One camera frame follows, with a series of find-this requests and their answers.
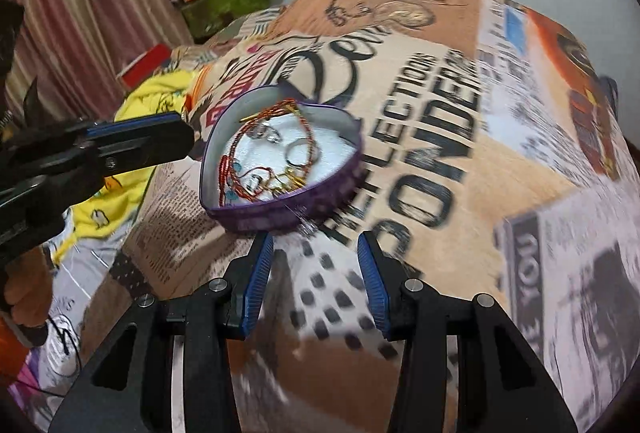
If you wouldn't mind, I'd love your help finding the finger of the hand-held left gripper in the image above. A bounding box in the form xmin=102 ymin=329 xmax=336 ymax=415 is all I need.
xmin=75 ymin=111 xmax=197 ymax=174

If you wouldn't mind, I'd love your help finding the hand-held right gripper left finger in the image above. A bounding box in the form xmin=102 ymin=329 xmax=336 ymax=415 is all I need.
xmin=47 ymin=232 xmax=276 ymax=433

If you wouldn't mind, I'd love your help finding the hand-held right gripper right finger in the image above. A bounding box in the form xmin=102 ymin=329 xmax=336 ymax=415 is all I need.
xmin=357 ymin=230 xmax=573 ymax=433

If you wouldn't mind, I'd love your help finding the purple heart-shaped tin box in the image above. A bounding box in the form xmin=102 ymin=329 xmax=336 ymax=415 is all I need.
xmin=199 ymin=85 xmax=364 ymax=235

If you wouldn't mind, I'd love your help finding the red string bracelet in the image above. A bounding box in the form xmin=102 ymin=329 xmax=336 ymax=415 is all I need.
xmin=234 ymin=99 xmax=317 ymax=154
xmin=219 ymin=152 xmax=282 ymax=204

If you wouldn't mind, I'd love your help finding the silver ring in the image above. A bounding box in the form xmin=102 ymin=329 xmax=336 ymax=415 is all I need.
xmin=286 ymin=138 xmax=315 ymax=166

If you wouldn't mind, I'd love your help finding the person's left hand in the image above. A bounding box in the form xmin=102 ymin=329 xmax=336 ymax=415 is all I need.
xmin=0 ymin=247 xmax=56 ymax=345

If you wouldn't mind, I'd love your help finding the red box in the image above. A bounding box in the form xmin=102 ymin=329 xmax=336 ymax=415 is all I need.
xmin=118 ymin=44 xmax=172 ymax=90

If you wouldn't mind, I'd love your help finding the printed newspaper-pattern blanket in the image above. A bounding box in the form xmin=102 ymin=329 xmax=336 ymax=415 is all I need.
xmin=80 ymin=0 xmax=631 ymax=433

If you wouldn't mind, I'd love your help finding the striped patchwork quilt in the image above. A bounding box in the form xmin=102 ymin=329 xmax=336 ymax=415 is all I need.
xmin=170 ymin=7 xmax=283 ymax=76

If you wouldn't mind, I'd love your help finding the striped brown curtain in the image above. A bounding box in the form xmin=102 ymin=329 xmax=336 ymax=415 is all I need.
xmin=0 ymin=0 xmax=193 ymax=126

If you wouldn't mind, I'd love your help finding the white cartoon-printed sheet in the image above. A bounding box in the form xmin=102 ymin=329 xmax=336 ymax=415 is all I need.
xmin=10 ymin=233 xmax=131 ymax=419

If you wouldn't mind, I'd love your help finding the green patterned storage cover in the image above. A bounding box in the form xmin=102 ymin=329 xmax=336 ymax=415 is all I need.
xmin=180 ymin=0 xmax=282 ymax=42

